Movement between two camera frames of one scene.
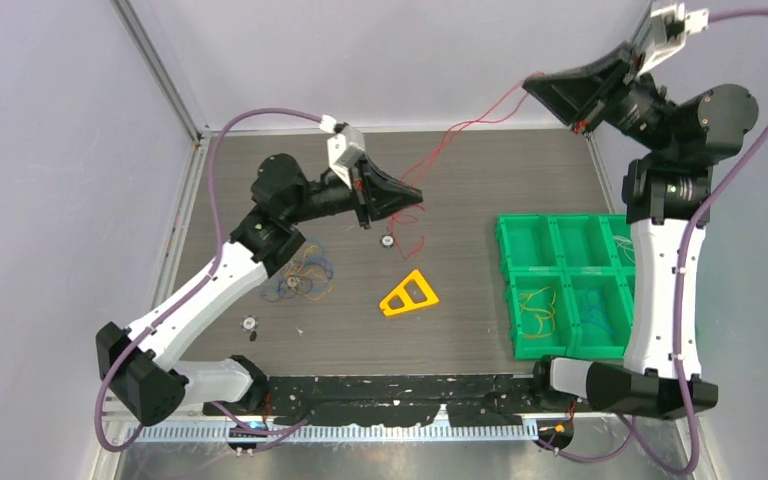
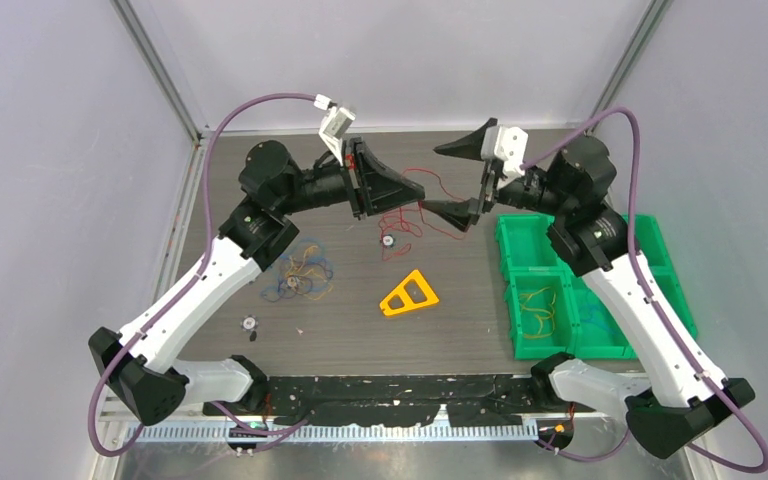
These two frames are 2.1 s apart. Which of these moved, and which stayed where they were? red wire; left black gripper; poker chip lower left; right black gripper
Moved: red wire; right black gripper
Stayed: poker chip lower left; left black gripper
